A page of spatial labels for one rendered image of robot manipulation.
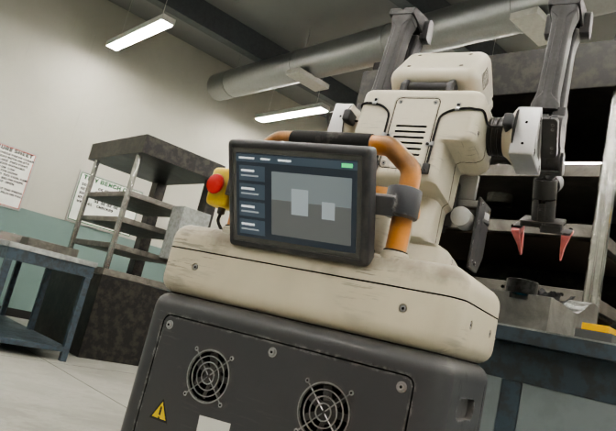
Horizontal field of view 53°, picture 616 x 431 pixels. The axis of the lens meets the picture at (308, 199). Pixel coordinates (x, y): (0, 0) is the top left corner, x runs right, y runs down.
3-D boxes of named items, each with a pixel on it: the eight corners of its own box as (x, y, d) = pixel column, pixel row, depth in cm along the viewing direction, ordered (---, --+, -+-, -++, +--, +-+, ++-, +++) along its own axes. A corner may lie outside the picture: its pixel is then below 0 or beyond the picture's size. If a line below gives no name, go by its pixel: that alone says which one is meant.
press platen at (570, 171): (606, 176, 237) (607, 164, 238) (372, 174, 311) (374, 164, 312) (649, 226, 287) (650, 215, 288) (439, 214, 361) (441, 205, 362)
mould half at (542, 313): (545, 333, 152) (554, 279, 154) (450, 315, 169) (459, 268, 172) (605, 357, 187) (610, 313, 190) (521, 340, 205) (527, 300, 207)
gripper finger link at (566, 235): (543, 253, 162) (544, 218, 160) (572, 258, 158) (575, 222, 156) (537, 260, 156) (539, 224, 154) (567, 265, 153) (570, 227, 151)
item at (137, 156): (88, 362, 512) (157, 130, 553) (29, 333, 629) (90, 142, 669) (184, 376, 571) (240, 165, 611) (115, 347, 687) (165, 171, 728)
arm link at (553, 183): (532, 175, 154) (555, 177, 151) (537, 171, 160) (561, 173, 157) (530, 203, 155) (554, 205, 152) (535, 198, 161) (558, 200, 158)
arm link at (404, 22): (388, -4, 178) (422, -6, 173) (402, 27, 189) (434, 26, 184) (345, 129, 164) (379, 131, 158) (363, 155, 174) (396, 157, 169)
